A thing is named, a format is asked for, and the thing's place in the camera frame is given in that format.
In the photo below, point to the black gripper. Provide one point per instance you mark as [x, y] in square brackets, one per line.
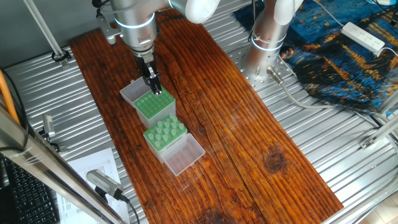
[145, 63]

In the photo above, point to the clear box with green rack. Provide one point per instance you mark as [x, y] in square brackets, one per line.
[183, 157]
[152, 107]

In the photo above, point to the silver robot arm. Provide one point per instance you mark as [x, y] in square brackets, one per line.
[136, 28]

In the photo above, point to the printed white paper sheet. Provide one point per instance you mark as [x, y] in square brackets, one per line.
[93, 161]

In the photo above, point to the brown wooden board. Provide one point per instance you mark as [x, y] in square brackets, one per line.
[248, 124]

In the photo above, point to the orange tube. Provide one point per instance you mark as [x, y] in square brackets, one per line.
[8, 96]

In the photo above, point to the black keyboard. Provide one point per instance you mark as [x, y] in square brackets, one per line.
[28, 199]

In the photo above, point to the blue starry painted cloth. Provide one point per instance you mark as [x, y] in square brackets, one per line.
[326, 62]

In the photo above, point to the white power strip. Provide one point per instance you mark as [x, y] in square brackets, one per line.
[362, 38]

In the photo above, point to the aluminium profile bar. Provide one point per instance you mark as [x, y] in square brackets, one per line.
[390, 104]

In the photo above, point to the pale blue plastic object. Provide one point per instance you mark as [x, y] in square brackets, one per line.
[382, 2]

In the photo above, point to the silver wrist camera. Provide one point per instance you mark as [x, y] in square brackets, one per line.
[105, 29]

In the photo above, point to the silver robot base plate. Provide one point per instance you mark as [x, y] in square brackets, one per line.
[261, 83]

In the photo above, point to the small metal bracket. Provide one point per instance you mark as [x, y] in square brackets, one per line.
[62, 148]

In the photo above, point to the silver camera on stand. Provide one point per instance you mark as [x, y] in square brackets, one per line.
[48, 126]

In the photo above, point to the aluminium post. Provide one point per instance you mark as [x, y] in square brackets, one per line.
[43, 28]

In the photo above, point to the aluminium frame beam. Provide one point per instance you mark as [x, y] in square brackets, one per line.
[46, 168]

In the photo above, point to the aluminium profile with bracket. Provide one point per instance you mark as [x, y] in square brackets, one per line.
[382, 132]

